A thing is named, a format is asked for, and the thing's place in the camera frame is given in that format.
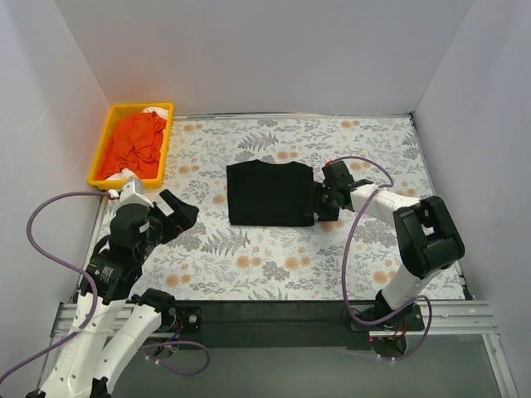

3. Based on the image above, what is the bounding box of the black t shirt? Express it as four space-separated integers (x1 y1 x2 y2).
227 160 314 227

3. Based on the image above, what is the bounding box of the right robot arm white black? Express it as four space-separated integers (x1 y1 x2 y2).
314 157 465 330

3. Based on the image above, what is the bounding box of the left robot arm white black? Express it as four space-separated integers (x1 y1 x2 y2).
29 189 199 397

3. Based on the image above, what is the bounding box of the floral table cloth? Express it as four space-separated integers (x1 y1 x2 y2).
78 115 464 302

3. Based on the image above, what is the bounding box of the orange t shirt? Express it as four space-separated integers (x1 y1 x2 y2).
96 111 169 177

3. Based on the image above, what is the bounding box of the yellow plastic bin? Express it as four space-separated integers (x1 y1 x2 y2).
87 102 173 190

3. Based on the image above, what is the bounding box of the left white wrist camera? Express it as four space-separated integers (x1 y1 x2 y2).
108 177 153 208

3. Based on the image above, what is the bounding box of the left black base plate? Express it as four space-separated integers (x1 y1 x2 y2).
163 306 203 333

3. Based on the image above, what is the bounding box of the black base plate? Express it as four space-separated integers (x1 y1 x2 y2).
340 304 425 332
163 306 203 333

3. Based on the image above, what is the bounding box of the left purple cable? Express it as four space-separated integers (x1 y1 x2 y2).
0 191 211 377

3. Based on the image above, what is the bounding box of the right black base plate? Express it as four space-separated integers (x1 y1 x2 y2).
340 304 425 332

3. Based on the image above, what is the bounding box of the aluminium frame rail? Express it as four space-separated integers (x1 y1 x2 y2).
53 299 517 397

